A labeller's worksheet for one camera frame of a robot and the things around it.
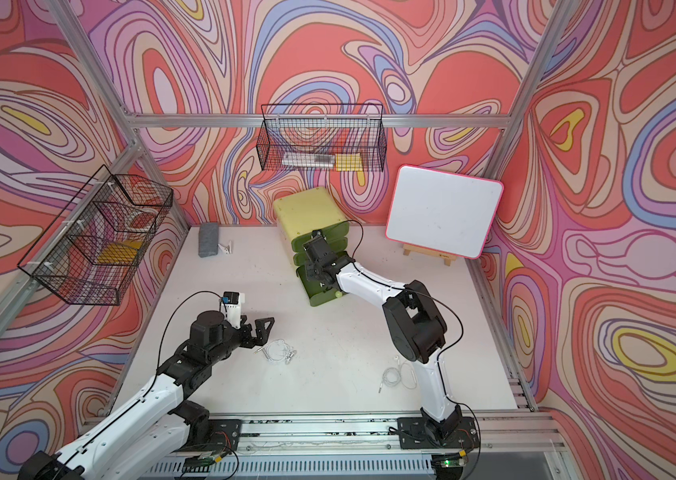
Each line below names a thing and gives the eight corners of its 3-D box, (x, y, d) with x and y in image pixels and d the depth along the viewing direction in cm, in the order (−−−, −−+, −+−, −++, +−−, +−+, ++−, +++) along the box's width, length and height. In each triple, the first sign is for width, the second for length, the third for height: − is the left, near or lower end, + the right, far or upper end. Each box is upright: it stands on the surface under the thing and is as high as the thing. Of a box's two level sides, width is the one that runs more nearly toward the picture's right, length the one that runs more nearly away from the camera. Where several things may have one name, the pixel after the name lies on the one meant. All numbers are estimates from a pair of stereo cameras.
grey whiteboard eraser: (200, 258, 112) (197, 253, 110) (201, 228, 123) (199, 223, 120) (218, 254, 113) (215, 249, 111) (218, 225, 124) (216, 220, 121)
